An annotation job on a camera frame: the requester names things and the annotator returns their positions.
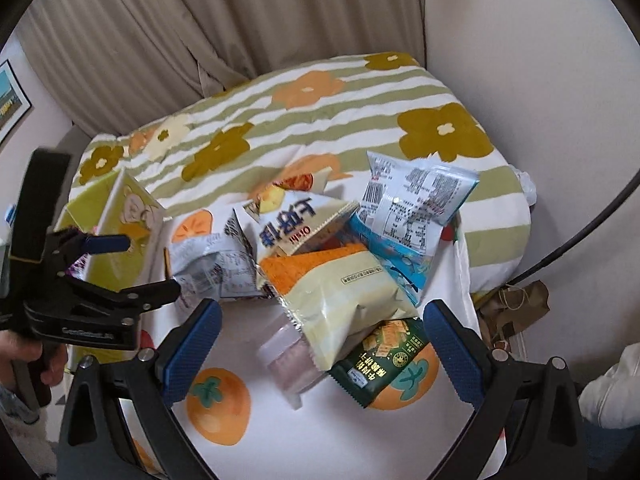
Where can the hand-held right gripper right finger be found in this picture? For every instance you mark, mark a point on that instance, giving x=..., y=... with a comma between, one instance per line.
x=450, y=355

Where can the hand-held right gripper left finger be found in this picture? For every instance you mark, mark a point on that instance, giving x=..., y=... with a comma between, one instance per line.
x=192, y=352

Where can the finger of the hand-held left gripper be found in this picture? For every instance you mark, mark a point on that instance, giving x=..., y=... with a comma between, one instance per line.
x=145, y=294
x=105, y=243

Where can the green cardboard box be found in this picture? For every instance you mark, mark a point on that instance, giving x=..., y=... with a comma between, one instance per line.
x=140, y=215

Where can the clear plastic snack box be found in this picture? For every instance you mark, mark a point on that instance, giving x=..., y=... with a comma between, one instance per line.
x=287, y=365

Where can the yellow orange snack packet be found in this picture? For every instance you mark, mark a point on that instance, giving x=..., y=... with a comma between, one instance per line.
x=340, y=305

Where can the person's left hand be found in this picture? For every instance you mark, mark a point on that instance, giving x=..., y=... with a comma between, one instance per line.
x=20, y=360

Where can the dark green cracker packet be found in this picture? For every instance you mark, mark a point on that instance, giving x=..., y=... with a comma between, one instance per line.
x=385, y=360

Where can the grey headboard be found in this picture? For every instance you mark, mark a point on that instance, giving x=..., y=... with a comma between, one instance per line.
x=75, y=142

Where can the crumpled silver white snack packet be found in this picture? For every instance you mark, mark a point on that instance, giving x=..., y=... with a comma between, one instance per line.
x=215, y=270

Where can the brown paper bag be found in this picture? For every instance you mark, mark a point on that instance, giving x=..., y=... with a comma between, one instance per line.
x=515, y=305

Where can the white black patterned packet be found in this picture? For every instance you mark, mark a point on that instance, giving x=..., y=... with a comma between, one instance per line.
x=242, y=232

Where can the white chips packet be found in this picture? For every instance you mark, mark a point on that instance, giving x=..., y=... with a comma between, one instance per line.
x=295, y=225

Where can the white label snack packet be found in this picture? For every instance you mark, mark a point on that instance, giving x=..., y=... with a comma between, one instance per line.
x=415, y=195

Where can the black curved lamp pole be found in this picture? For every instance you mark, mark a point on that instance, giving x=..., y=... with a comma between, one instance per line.
x=575, y=245

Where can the white garment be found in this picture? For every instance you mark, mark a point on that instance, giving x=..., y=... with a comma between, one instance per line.
x=615, y=390

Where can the white plastic bag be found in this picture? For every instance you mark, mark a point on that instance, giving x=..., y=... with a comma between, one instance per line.
x=526, y=187

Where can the flower print striped blanket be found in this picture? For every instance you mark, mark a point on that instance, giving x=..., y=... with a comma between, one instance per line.
x=350, y=125

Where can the beige curtain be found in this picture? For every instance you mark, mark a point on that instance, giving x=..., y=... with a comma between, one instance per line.
x=225, y=15

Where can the wall poster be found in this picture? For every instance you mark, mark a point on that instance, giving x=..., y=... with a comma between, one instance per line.
x=11, y=102

